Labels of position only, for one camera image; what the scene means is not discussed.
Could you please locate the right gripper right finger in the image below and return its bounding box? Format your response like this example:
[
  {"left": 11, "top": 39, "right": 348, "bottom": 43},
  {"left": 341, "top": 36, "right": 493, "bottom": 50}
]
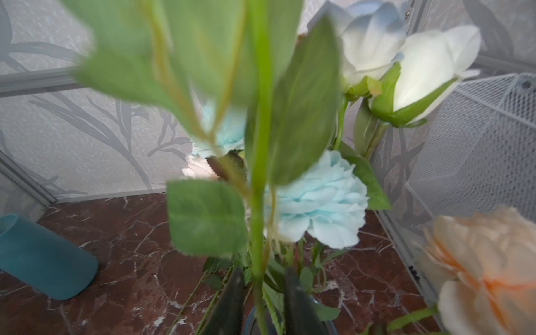
[{"left": 284, "top": 267, "right": 328, "bottom": 335}]

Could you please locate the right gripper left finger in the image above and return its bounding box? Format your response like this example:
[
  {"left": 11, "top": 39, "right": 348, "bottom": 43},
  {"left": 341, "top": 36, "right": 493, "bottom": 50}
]
[{"left": 201, "top": 268, "right": 246, "bottom": 335}]

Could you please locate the teal ceramic vase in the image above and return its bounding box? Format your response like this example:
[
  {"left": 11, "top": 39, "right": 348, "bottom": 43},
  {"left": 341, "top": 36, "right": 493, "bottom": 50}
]
[{"left": 1, "top": 214, "right": 99, "bottom": 301}]

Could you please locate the blue purple glass vase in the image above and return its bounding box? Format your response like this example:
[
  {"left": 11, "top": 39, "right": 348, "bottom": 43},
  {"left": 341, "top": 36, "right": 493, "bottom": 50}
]
[{"left": 242, "top": 300, "right": 341, "bottom": 335}]

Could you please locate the cream peach flower stem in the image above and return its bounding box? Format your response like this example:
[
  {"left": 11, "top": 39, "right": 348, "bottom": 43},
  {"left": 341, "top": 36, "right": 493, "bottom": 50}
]
[{"left": 419, "top": 206, "right": 535, "bottom": 334}]

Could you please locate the white rose stem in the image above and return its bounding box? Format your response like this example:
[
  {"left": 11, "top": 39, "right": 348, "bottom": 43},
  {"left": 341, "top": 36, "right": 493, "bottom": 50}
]
[{"left": 307, "top": 1, "right": 482, "bottom": 159}]

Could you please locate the pink white rose bunch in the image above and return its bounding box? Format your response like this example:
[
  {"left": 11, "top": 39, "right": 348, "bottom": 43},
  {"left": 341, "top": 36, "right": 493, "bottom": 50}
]
[{"left": 164, "top": 268, "right": 232, "bottom": 334}]

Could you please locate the white wire mesh basket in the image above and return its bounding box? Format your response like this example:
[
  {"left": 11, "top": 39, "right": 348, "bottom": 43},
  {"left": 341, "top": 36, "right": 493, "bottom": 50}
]
[{"left": 407, "top": 73, "right": 535, "bottom": 221}]

